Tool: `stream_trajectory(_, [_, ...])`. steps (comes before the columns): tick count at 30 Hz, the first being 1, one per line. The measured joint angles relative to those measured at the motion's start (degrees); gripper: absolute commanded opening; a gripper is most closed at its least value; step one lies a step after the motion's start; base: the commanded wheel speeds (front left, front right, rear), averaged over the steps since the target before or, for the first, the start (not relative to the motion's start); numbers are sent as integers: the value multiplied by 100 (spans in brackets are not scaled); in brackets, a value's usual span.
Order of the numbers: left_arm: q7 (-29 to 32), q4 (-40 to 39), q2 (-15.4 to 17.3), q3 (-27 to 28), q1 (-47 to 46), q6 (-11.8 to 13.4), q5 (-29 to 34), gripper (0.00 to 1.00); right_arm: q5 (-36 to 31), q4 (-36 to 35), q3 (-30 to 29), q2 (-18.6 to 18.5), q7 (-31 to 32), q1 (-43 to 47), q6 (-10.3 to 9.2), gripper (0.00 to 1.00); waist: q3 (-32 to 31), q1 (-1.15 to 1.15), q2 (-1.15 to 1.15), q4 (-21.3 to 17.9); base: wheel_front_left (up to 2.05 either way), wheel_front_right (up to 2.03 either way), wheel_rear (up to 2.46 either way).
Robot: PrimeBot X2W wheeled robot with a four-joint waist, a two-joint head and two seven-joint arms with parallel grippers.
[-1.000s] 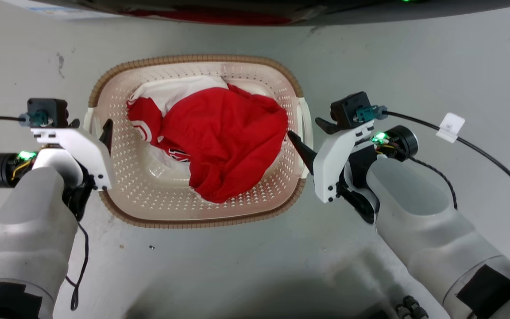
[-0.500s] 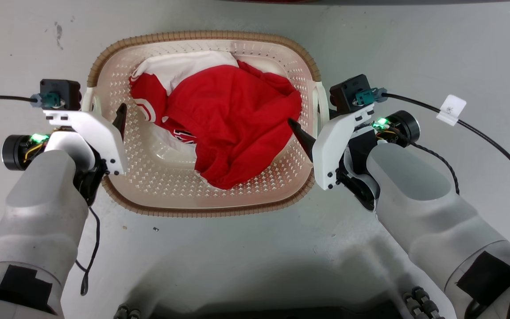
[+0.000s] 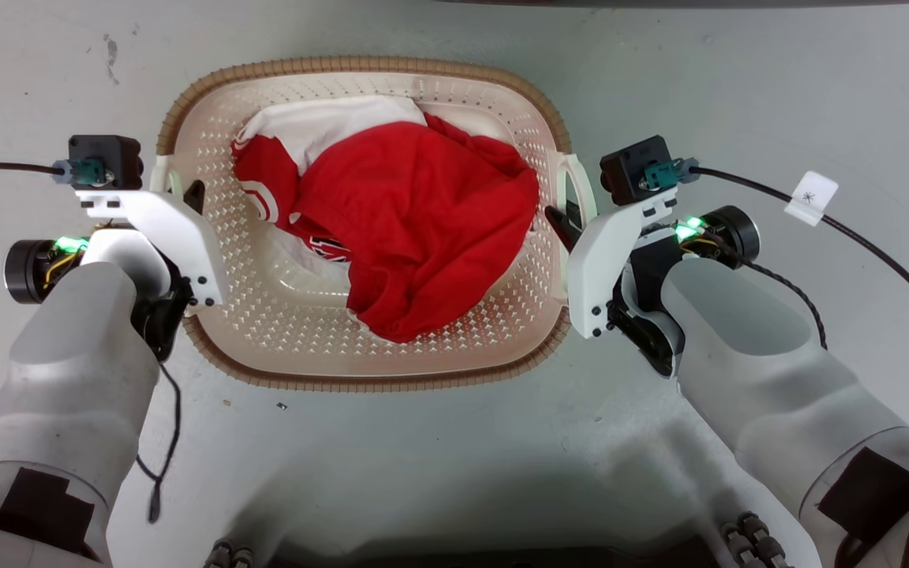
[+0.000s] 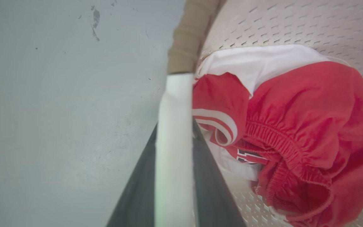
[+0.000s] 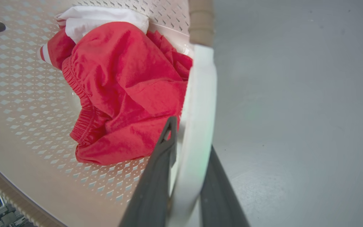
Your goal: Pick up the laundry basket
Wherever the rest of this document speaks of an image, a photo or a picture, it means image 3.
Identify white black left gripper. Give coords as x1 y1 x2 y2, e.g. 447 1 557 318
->
76 180 229 364

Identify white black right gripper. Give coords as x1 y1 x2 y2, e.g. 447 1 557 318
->
544 188 689 379

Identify cream laundry basket brown rim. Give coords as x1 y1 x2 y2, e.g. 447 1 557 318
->
148 55 599 394

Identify red shirt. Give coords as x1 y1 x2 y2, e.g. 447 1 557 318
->
232 113 541 345

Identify white and red jersey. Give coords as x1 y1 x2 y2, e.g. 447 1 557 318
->
232 95 428 273

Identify thin black dangling cable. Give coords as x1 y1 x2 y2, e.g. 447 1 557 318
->
134 361 184 525

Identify black braided cable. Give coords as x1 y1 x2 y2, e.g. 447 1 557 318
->
703 234 829 351

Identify white cable tag with star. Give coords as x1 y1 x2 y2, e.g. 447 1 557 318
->
784 170 840 228

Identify grey cable connectors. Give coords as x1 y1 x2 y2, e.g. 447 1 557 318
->
720 510 789 568
203 538 255 568

